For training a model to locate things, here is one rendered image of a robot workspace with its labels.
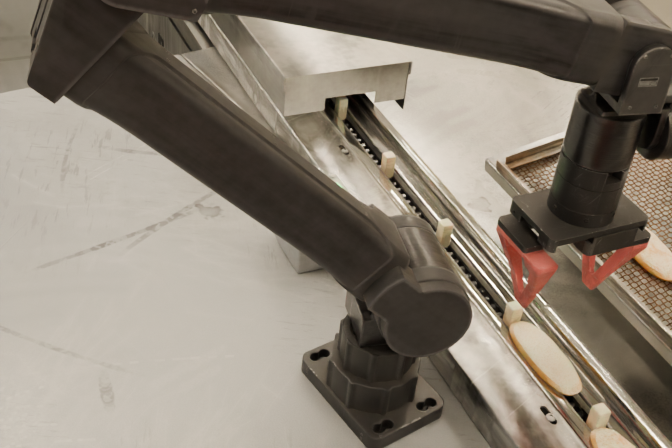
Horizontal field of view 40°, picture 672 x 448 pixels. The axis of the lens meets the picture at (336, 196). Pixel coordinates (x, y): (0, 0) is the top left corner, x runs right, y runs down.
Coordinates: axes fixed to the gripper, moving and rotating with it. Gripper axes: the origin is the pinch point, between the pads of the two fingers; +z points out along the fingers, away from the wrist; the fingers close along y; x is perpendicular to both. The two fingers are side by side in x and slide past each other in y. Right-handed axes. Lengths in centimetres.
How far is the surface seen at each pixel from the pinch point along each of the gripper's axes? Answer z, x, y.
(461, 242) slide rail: 8.1, 16.9, 1.4
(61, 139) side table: 11, 54, -35
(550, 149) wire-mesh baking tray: 2.9, 23.6, 16.6
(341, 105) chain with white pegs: 6.9, 45.9, -0.2
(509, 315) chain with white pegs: 7.1, 4.2, -0.8
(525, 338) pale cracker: 7.2, 1.1, -0.9
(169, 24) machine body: 19, 98, -9
